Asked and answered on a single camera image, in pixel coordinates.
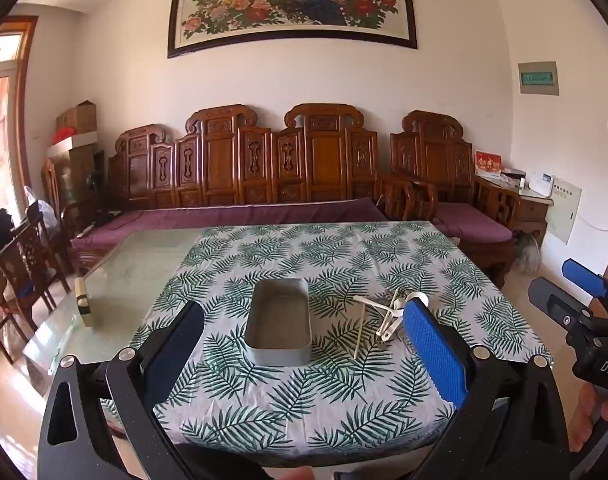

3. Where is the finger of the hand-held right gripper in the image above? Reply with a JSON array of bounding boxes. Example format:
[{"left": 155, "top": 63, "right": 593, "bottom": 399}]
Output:
[
  {"left": 561, "top": 259, "right": 608, "bottom": 307},
  {"left": 528, "top": 277, "right": 592, "bottom": 332}
]

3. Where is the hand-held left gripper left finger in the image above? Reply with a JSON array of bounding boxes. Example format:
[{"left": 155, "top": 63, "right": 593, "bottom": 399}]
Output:
[{"left": 36, "top": 300, "right": 265, "bottom": 480}]

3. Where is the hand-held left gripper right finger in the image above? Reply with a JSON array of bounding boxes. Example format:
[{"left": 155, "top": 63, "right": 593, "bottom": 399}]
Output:
[{"left": 334, "top": 296, "right": 572, "bottom": 480}]

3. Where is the small white plastic spoon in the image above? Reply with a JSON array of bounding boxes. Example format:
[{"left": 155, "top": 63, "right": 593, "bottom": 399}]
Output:
[{"left": 376, "top": 310, "right": 403, "bottom": 344}]

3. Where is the large white plastic spoon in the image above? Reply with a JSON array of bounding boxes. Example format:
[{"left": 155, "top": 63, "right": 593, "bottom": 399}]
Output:
[{"left": 394, "top": 290, "right": 429, "bottom": 322}]

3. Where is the cream chopstick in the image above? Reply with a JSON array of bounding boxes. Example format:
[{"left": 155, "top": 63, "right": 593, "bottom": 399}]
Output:
[
  {"left": 354, "top": 296, "right": 401, "bottom": 320},
  {"left": 354, "top": 304, "right": 365, "bottom": 360}
]

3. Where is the rectangular metal tin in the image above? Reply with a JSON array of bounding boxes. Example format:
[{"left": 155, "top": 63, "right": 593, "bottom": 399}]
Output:
[{"left": 244, "top": 278, "right": 312, "bottom": 367}]

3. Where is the person's right hand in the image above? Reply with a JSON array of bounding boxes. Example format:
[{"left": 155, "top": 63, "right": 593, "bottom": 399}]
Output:
[{"left": 568, "top": 389, "right": 608, "bottom": 453}]

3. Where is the grey fluffy mop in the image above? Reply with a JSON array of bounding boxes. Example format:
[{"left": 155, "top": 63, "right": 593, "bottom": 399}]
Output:
[{"left": 514, "top": 232, "right": 542, "bottom": 273}]

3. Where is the white electrical panel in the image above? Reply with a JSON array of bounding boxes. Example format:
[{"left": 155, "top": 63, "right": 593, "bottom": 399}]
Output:
[{"left": 544, "top": 176, "right": 582, "bottom": 246}]

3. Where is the wooden side table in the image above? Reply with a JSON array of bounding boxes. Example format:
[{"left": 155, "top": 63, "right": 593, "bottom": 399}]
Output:
[{"left": 474, "top": 174, "right": 554, "bottom": 248}]

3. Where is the small beige box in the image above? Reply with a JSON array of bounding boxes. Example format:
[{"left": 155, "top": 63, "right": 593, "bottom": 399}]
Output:
[{"left": 74, "top": 276, "right": 95, "bottom": 330}]

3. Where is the short purple seat cushion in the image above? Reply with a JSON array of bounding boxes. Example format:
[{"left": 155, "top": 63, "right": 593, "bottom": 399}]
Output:
[{"left": 434, "top": 203, "right": 514, "bottom": 242}]

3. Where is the leaf-print tablecloth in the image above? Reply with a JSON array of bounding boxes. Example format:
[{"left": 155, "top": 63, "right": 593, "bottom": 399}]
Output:
[{"left": 101, "top": 221, "right": 552, "bottom": 461}]

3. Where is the long purple seat cushion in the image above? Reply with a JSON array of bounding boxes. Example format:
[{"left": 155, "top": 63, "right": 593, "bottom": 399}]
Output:
[{"left": 71, "top": 197, "right": 389, "bottom": 251}]

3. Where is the red card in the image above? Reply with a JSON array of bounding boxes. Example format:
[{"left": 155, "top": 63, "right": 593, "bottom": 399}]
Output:
[{"left": 475, "top": 151, "right": 503, "bottom": 177}]

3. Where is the carved wooden armchair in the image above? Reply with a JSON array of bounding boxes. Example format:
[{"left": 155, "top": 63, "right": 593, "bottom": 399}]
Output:
[{"left": 390, "top": 110, "right": 520, "bottom": 288}]

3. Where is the carved wooden sofa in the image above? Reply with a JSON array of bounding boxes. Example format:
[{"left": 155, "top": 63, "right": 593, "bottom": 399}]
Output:
[{"left": 68, "top": 104, "right": 415, "bottom": 277}]

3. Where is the clear plastic bag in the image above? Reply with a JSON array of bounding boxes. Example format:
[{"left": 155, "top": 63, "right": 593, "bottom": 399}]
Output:
[{"left": 24, "top": 186, "right": 59, "bottom": 233}]

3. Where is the large white-edged box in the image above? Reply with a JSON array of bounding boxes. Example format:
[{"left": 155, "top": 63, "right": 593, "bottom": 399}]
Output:
[{"left": 46, "top": 132, "right": 104, "bottom": 201}]

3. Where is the cardboard box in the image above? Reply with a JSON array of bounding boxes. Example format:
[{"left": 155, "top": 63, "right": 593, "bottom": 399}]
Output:
[{"left": 56, "top": 101, "right": 97, "bottom": 136}]

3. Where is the framed peacock flower painting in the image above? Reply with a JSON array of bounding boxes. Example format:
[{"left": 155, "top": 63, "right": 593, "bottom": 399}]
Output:
[{"left": 167, "top": 0, "right": 419, "bottom": 59}]

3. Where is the green wall sign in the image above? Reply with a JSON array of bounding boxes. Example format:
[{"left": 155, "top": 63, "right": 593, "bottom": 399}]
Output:
[{"left": 518, "top": 61, "right": 560, "bottom": 96}]

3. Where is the wooden door frame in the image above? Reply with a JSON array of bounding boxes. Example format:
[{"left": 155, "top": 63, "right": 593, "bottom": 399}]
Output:
[{"left": 0, "top": 15, "right": 39, "bottom": 221}]

